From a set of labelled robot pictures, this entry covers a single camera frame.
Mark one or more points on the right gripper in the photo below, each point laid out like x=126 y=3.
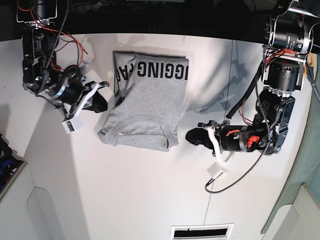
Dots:
x=71 y=87

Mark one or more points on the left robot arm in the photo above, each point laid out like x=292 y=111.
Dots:
x=259 y=120

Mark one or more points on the white vent grille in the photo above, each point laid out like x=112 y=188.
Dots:
x=202 y=232

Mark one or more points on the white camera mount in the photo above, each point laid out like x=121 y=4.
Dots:
x=220 y=166
x=73 y=122

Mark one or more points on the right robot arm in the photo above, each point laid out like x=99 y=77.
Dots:
x=40 y=39

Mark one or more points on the orange handled scissors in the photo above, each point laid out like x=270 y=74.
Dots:
x=309 y=73

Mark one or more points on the blue black clutter pile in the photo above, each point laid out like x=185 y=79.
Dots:
x=8 y=163

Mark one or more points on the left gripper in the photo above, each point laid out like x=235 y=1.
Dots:
x=231 y=138

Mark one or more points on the grey t-shirt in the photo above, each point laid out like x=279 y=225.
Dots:
x=149 y=92

